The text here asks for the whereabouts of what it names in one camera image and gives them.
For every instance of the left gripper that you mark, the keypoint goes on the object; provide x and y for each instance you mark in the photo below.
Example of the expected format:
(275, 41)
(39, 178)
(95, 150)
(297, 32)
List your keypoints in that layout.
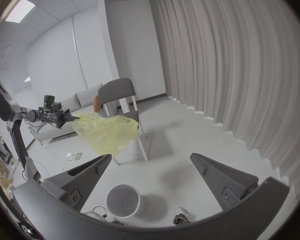
(58, 119)

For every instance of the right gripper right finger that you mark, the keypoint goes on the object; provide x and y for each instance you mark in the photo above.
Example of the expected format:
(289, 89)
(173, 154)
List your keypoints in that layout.
(227, 184)

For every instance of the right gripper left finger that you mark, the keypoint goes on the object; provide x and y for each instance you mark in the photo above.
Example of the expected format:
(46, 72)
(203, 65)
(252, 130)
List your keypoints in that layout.
(72, 186)

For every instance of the yellow plastic bag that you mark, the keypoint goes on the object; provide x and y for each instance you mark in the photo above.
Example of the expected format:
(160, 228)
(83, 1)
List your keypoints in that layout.
(105, 131)

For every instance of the white paper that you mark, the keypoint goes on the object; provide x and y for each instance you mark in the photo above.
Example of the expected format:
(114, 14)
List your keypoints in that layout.
(183, 210)

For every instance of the black plastic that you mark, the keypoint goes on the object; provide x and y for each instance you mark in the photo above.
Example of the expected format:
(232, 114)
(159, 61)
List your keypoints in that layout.
(181, 219)

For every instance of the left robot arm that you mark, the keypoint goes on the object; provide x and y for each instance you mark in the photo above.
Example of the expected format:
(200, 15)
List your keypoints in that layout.
(2, 101)

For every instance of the white trash bin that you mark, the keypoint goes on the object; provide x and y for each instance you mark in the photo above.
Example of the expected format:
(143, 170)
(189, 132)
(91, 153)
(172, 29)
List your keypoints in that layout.
(123, 201)

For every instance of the light grey sofa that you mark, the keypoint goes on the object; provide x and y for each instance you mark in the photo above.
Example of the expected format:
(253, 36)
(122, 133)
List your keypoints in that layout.
(85, 96)

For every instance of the grey and white chair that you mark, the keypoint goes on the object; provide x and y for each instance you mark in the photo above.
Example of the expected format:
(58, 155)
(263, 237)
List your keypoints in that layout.
(116, 89)

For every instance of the ceiling light panel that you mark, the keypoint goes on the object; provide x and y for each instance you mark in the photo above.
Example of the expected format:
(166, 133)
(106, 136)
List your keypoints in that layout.
(20, 10)
(27, 79)

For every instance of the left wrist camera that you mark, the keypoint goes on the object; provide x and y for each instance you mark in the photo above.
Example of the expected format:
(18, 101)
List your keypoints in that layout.
(56, 107)

